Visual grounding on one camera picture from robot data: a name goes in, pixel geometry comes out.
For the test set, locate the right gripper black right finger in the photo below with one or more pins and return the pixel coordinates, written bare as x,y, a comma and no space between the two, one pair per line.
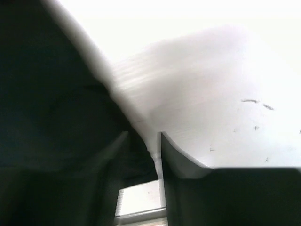
200,196

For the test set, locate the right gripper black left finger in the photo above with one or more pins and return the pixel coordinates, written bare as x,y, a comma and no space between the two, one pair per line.
85,195

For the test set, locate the black trousers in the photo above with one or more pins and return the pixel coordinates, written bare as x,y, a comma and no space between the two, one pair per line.
55,116

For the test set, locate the aluminium frame rail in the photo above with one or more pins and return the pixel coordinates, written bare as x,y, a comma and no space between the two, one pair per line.
142,216

